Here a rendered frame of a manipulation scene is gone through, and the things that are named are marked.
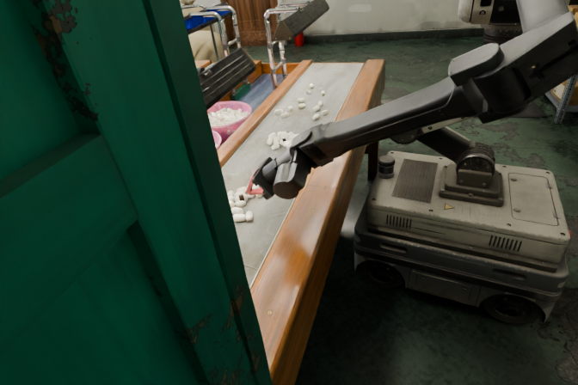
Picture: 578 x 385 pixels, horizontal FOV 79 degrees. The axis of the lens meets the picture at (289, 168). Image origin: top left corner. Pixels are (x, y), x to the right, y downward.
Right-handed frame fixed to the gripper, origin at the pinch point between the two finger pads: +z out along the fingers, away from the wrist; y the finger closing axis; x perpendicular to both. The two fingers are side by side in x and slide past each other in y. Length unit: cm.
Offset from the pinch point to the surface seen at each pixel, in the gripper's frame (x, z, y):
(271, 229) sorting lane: 10.5, -0.1, 4.6
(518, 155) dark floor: 132, -27, -172
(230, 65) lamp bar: -27.2, -9.9, -20.4
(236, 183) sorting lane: -1.7, 14.2, -12.5
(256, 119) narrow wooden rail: -10, 20, -53
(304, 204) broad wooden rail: 12.8, -6.6, -4.2
